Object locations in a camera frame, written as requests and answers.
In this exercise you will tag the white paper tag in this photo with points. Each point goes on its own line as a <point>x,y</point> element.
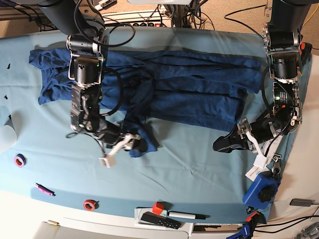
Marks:
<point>253,173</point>

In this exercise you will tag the blue box with knob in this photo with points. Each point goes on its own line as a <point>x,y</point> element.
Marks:
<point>262,191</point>

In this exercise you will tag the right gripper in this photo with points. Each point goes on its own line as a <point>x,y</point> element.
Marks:
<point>114,136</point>

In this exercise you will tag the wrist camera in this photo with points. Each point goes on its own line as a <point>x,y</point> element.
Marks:
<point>107,161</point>
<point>261,161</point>

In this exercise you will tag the red cube block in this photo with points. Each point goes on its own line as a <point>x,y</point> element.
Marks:
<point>158,208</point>

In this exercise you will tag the blue orange bottom clamp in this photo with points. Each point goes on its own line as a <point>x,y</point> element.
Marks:
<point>246,231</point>

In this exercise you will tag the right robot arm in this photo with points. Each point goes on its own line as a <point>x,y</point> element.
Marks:
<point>88,46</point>

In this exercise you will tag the orange black clamp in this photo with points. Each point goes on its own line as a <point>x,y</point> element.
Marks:
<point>306,49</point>

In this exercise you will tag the black remote control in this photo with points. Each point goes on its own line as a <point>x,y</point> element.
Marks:
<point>160,220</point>

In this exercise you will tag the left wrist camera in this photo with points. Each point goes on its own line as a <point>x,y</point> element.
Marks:
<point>261,161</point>

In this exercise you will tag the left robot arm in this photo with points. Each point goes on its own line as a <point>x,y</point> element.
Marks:
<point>286,56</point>

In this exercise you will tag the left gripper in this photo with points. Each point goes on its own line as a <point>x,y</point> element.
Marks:
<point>264,131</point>

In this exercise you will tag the pink marker pen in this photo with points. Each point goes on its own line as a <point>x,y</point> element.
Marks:
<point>45,190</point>

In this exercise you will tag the power strip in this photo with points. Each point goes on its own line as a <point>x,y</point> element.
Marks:
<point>149,18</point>

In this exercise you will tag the white black marker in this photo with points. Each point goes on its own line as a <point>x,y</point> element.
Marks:
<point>186,215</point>

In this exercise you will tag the grey adapter box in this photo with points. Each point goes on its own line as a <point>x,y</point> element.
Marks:
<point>301,202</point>

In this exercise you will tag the red tape roll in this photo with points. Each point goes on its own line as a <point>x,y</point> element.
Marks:
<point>90,205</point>

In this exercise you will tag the blue t-shirt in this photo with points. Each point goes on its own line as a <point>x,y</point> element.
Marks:
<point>207,90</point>

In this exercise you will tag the purple tape roll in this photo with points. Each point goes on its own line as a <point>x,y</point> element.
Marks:
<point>20,160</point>

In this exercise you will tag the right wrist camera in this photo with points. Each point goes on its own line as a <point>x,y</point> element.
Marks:
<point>107,161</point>

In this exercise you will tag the metal keys carabiner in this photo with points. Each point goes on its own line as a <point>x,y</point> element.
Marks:
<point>276,169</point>

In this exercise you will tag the white translucent cup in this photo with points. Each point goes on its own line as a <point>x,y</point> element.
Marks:
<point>8,137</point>

